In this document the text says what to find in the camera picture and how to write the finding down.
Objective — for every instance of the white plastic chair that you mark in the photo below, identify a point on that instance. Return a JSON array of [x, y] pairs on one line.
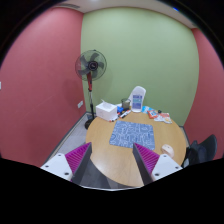
[[137, 97]]

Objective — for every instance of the blue patterned mouse pad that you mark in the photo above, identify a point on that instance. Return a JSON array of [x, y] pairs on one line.
[[125, 134]]

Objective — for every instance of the white cardboard box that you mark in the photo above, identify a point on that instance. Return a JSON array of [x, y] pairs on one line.
[[106, 111]]

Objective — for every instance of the black and white marker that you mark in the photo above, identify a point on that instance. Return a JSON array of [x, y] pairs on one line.
[[126, 113]]

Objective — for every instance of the grey metal cup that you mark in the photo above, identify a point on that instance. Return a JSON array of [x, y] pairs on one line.
[[125, 103]]

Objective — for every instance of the black office chair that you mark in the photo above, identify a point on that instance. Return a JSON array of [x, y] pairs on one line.
[[202, 152]]

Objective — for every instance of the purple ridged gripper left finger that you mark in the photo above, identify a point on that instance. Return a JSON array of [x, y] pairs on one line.
[[70, 166]]

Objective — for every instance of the black and red standing fan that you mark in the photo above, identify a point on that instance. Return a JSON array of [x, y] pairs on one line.
[[90, 66]]

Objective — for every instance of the white wall socket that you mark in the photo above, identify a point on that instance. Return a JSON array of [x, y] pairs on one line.
[[80, 104]]

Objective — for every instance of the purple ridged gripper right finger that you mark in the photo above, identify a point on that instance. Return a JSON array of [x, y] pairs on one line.
[[153, 166]]

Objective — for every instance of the orange and white packet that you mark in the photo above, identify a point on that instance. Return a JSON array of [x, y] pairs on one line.
[[159, 116]]

